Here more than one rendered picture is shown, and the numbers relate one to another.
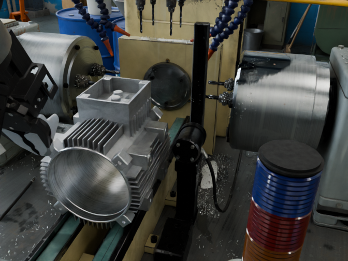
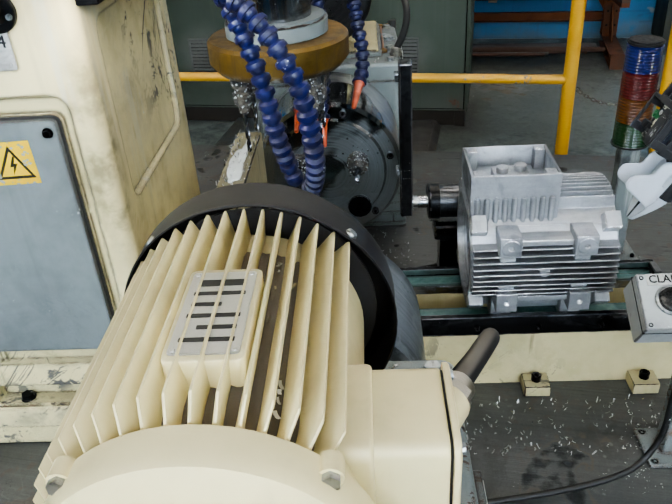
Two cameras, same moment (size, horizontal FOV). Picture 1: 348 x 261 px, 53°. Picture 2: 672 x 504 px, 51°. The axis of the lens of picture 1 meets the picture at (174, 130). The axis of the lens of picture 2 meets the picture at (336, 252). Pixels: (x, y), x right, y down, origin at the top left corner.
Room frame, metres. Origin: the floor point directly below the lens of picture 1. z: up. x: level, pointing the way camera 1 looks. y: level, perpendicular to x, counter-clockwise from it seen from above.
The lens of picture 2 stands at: (1.03, 0.94, 1.56)
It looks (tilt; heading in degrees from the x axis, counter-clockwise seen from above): 31 degrees down; 259
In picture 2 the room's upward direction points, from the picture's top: 4 degrees counter-clockwise
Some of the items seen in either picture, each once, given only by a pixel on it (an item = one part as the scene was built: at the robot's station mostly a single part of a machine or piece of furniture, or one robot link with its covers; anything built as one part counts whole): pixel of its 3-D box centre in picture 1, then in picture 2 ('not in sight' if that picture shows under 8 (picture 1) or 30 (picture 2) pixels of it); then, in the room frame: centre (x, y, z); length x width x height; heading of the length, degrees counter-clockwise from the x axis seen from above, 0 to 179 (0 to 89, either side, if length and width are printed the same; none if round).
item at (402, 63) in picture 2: (199, 83); (406, 141); (0.72, -0.05, 1.12); 0.04 x 0.03 x 0.26; 166
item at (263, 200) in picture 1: (285, 180); (643, 56); (0.28, -0.11, 1.19); 0.06 x 0.06 x 0.04
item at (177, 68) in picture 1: (166, 87); not in sight; (0.97, 0.02, 1.01); 0.15 x 0.02 x 0.15; 76
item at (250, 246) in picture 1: (272, 246); (635, 107); (0.28, -0.11, 1.10); 0.06 x 0.06 x 0.04
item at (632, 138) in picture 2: not in sight; (631, 131); (0.28, -0.11, 1.05); 0.06 x 0.06 x 0.04
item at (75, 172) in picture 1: (111, 157); (531, 239); (0.58, 0.12, 1.01); 0.20 x 0.19 x 0.19; 166
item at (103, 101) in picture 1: (116, 105); (508, 183); (0.62, 0.11, 1.11); 0.12 x 0.11 x 0.07; 166
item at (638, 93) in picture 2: (278, 215); (639, 82); (0.28, -0.11, 1.14); 0.06 x 0.06 x 0.04
